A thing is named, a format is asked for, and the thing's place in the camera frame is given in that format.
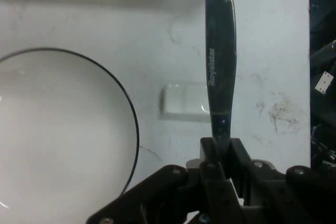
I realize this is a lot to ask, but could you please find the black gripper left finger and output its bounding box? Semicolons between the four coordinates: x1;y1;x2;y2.
86;137;245;224

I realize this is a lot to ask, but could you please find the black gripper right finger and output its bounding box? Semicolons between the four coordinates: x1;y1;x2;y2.
229;137;336;224

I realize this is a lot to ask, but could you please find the steel table knife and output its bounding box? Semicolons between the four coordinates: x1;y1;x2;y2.
204;0;238;154

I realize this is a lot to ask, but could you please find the white ceramic cutlery rest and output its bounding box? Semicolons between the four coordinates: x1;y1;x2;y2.
160;83;212;123

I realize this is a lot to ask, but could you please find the white plate with black rim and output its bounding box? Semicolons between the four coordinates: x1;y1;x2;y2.
0;47;140;210

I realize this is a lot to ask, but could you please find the black object on floor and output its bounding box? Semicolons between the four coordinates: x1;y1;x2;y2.
309;0;336;168

